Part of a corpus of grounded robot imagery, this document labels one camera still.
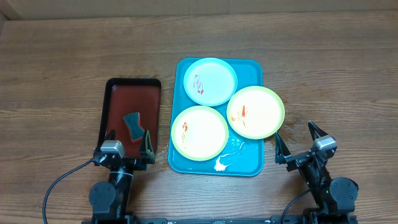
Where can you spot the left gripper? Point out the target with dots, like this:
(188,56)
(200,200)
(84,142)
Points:
(135,165)

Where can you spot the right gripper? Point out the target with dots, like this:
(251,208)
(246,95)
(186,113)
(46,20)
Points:
(301,159)

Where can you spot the dark green sponge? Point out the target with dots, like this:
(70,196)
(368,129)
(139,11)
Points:
(133,123)

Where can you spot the yellow-green plate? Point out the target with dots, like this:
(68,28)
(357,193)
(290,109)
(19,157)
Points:
(255,112)
(199,133)

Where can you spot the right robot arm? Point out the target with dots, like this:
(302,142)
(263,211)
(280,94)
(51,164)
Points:
(335,198)

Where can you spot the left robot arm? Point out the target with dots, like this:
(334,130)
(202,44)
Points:
(110,198)

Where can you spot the black tray with red liquid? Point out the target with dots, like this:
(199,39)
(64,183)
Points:
(124,96)

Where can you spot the teal plastic tray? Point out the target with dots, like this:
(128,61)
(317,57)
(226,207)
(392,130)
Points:
(241,156)

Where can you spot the light blue plate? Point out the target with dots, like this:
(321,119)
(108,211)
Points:
(210,81)

